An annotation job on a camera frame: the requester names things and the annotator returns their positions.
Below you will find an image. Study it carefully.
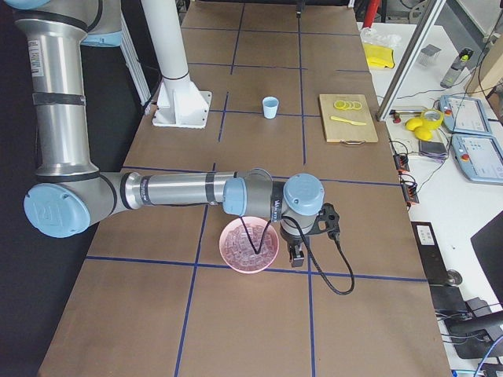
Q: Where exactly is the yellow plastic knife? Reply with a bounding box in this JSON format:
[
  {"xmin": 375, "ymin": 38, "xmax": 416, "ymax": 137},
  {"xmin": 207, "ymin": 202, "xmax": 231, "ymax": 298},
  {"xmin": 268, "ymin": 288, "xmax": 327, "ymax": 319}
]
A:
[{"xmin": 330, "ymin": 115, "xmax": 367, "ymax": 126}]

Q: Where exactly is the teach pendant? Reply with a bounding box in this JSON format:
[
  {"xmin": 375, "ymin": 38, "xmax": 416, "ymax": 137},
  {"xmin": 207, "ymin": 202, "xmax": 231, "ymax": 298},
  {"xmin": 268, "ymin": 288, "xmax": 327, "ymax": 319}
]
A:
[
  {"xmin": 451, "ymin": 134, "xmax": 503, "ymax": 185},
  {"xmin": 439, "ymin": 95, "xmax": 492, "ymax": 136}
]

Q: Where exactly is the lower teach pendant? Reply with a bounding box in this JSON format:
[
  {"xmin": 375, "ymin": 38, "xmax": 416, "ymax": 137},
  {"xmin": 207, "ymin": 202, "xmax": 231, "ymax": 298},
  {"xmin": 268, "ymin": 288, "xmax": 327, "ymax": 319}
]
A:
[{"xmin": 451, "ymin": 134, "xmax": 503, "ymax": 185}]

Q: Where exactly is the yellow cloth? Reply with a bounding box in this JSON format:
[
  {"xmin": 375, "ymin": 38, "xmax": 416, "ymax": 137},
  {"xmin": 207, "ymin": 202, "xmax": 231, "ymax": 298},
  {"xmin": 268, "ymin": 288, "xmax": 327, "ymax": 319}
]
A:
[{"xmin": 363, "ymin": 43, "xmax": 395, "ymax": 69}]

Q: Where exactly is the dark phone stack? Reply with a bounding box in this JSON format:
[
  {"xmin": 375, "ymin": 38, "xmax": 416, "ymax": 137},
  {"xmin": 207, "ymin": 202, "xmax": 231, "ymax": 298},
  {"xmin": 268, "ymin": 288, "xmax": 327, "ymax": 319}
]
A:
[{"xmin": 418, "ymin": 140, "xmax": 448, "ymax": 161}]

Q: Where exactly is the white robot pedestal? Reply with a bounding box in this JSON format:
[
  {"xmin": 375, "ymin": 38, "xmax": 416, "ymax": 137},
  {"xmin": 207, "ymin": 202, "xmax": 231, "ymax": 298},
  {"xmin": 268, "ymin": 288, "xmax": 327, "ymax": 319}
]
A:
[{"xmin": 141, "ymin": 0, "xmax": 212, "ymax": 129}]

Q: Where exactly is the pink bowl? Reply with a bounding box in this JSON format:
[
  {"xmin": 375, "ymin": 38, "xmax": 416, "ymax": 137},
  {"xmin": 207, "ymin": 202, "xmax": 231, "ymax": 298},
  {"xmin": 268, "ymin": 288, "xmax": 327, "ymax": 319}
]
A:
[{"xmin": 219, "ymin": 217, "xmax": 279, "ymax": 274}]

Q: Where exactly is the yellow tape roll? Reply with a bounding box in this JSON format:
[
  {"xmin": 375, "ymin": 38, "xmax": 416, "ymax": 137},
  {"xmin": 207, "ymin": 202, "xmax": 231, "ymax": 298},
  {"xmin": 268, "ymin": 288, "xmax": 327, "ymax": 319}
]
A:
[{"xmin": 420, "ymin": 109, "xmax": 444, "ymax": 130}]

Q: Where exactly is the upper teach pendant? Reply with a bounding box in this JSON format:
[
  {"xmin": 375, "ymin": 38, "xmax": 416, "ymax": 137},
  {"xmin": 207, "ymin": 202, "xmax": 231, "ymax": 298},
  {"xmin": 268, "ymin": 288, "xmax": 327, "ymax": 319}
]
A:
[{"xmin": 439, "ymin": 95, "xmax": 492, "ymax": 136}]

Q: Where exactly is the light blue cup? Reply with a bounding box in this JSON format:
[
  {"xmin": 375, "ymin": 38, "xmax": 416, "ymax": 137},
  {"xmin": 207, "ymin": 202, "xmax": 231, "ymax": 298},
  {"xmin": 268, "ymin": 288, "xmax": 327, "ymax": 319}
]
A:
[{"xmin": 262, "ymin": 97, "xmax": 279, "ymax": 119}]

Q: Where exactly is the clear plastic wrap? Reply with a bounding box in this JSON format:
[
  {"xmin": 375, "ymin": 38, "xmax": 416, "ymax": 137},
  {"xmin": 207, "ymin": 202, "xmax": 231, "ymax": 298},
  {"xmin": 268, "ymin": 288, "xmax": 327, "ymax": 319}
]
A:
[{"xmin": 360, "ymin": 27, "xmax": 402, "ymax": 49}]

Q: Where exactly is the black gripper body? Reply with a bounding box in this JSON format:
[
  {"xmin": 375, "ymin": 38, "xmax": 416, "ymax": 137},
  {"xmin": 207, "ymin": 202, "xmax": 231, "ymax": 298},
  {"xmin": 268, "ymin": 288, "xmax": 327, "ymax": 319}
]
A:
[{"xmin": 280, "ymin": 219, "xmax": 314, "ymax": 243}]

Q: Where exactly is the wooden cutting board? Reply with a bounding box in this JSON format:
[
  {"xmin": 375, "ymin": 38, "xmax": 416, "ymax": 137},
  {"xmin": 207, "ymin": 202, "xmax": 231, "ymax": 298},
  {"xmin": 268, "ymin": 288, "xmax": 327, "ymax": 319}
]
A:
[{"xmin": 318, "ymin": 93, "xmax": 379, "ymax": 145}]

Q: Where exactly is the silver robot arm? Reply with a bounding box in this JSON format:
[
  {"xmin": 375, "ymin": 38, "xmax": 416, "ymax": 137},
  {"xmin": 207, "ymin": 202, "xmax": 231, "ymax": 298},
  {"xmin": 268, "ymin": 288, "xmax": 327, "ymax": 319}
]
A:
[{"xmin": 10, "ymin": 1, "xmax": 326, "ymax": 267}]

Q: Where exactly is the aluminium frame post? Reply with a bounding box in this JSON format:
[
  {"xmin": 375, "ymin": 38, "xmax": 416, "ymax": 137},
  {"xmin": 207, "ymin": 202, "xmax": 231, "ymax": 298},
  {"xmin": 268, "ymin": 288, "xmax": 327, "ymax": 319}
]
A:
[{"xmin": 376, "ymin": 0, "xmax": 446, "ymax": 121}]

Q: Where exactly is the lemon slices row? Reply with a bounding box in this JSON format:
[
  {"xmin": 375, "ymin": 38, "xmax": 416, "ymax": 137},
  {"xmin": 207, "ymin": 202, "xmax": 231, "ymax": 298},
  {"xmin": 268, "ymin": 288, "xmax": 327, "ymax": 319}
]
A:
[{"xmin": 333, "ymin": 100, "xmax": 362, "ymax": 111}]

